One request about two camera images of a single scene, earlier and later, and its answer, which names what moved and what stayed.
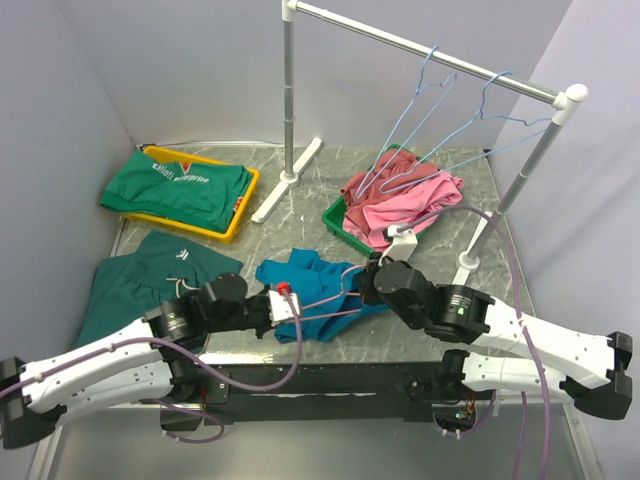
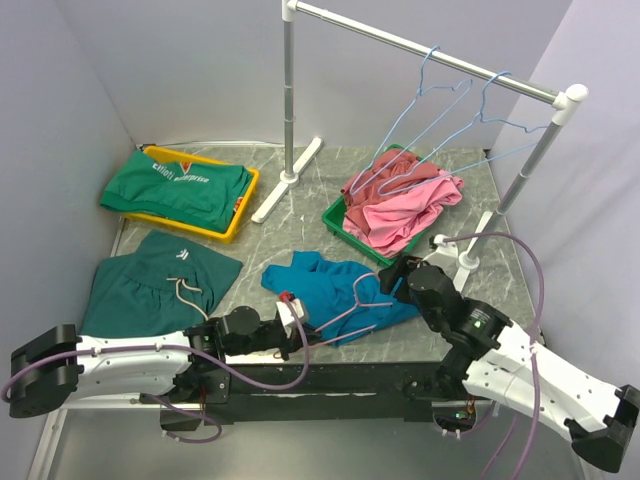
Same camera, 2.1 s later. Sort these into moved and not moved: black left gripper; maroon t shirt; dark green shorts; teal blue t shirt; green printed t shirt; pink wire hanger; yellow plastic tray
Moved: teal blue t shirt; pink wire hanger; black left gripper
Not moved: dark green shorts; maroon t shirt; green printed t shirt; yellow plastic tray
